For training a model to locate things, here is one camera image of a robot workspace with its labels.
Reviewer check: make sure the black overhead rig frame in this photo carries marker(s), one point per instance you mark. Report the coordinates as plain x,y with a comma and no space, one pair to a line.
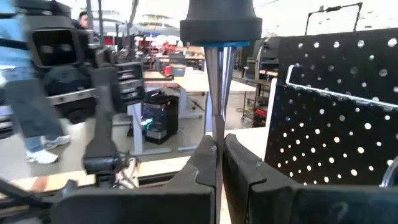
332,7

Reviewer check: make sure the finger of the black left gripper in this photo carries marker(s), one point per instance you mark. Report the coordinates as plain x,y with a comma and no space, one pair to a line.
102,140

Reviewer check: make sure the white desk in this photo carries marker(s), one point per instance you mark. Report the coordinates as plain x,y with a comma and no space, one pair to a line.
192,82

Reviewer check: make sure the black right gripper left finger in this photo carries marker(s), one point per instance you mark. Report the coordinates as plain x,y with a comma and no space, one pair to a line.
140,208

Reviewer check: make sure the person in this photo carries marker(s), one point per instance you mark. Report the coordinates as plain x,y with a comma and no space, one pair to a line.
83,21
28,109

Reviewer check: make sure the black shelf cart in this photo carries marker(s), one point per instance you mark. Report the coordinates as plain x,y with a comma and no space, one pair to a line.
264,62

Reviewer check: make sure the black metal pegboard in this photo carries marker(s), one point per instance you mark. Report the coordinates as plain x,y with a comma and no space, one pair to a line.
298,102

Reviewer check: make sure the black computer tower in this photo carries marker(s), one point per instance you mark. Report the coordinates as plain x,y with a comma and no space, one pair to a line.
161,118

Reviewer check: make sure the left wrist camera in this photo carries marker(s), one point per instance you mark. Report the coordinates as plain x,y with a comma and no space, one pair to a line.
54,46

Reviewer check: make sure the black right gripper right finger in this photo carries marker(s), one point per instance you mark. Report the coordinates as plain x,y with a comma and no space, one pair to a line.
311,205

